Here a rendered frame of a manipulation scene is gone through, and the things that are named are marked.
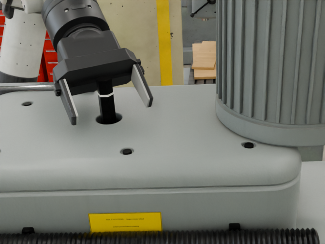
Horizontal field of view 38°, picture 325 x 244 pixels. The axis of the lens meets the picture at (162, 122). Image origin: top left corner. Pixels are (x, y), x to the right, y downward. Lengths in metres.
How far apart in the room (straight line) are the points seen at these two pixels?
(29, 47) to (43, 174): 0.53
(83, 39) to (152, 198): 0.25
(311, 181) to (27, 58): 0.64
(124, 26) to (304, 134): 1.91
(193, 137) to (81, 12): 0.24
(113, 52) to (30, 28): 0.42
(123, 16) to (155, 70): 0.32
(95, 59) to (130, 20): 1.75
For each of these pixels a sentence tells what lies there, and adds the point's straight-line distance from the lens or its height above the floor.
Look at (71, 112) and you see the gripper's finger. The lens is 0.62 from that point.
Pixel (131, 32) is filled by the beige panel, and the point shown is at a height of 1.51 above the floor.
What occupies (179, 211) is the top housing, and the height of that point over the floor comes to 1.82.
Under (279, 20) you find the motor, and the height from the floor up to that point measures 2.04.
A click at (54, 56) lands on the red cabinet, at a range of 5.61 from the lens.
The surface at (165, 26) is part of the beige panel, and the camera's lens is 2.40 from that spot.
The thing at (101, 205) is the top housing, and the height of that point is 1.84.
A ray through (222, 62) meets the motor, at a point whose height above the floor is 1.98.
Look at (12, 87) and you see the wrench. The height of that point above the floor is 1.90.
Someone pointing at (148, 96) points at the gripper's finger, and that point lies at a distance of 0.65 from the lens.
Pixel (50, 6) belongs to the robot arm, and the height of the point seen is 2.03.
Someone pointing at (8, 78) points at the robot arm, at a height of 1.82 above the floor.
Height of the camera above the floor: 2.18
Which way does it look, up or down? 27 degrees down
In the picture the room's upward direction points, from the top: 4 degrees counter-clockwise
